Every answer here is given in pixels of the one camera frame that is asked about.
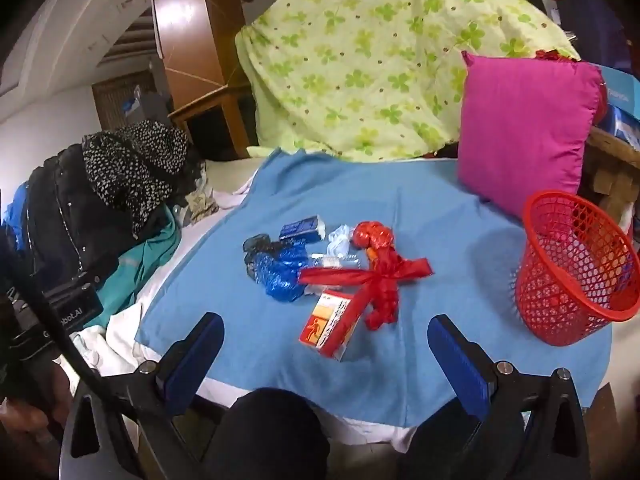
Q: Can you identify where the white blue package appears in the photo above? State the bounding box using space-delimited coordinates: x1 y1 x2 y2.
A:
597 105 640 151

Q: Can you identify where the clear plastic wrapper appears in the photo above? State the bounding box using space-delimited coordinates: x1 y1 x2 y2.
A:
305 252 361 296

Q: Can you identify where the white plastic bag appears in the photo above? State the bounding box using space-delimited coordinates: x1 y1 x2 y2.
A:
327 224 357 261

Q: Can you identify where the person's left leg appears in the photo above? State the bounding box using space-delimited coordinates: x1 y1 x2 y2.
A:
202 387 331 480

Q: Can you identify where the navy bag with orange handles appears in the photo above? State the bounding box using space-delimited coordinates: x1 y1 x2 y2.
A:
532 0 631 68

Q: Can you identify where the blue cardboard box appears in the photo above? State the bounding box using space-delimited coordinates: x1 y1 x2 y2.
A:
597 65 640 121

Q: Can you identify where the black jacket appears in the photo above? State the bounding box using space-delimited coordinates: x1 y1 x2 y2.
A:
25 145 166 286

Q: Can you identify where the blue blanket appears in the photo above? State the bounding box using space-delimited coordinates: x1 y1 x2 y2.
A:
135 149 616 426

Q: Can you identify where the red mesh basket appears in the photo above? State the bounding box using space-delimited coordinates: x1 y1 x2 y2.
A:
515 190 640 347

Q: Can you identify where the person's leg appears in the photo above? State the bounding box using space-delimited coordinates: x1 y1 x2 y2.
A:
202 387 331 480
400 410 501 480

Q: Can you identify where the wooden table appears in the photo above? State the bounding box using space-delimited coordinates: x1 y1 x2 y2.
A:
582 127 640 221

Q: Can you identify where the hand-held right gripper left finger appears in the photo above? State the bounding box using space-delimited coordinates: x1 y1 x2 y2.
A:
59 311 226 480

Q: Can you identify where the green floral quilt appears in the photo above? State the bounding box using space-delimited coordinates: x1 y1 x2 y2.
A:
235 0 581 163

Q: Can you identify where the pink pillow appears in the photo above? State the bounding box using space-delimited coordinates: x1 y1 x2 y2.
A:
457 51 606 218

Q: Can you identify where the blue plastic bag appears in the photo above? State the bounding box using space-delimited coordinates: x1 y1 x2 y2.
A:
255 245 321 303

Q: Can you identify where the orange white medicine box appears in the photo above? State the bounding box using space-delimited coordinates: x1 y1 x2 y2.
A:
299 290 367 362

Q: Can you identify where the brown lattice door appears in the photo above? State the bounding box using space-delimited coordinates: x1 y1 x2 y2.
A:
92 71 161 133

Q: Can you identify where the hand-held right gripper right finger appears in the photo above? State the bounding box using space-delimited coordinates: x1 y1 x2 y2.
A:
427 314 593 480

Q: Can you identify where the red ribbon bow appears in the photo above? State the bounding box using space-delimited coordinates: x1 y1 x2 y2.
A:
299 220 433 331

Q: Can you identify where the small blue box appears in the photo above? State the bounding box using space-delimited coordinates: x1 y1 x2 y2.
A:
278 215 327 242

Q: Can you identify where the teal garment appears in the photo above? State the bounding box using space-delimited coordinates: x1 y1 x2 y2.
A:
95 210 181 331

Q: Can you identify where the beige patterned cloth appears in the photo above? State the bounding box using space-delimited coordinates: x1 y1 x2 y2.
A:
175 180 221 226

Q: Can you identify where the person's right leg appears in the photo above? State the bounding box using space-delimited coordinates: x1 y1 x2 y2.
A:
400 410 501 480

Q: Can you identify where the black plastic bag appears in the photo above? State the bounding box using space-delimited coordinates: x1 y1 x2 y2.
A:
242 234 286 278

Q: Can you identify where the black white dotted garment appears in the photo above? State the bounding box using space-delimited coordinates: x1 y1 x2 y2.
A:
82 120 201 238

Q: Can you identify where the blue garment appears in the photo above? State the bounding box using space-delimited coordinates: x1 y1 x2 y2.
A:
0 185 28 243

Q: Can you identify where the white bed sheet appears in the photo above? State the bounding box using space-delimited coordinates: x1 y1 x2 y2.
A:
70 160 416 456

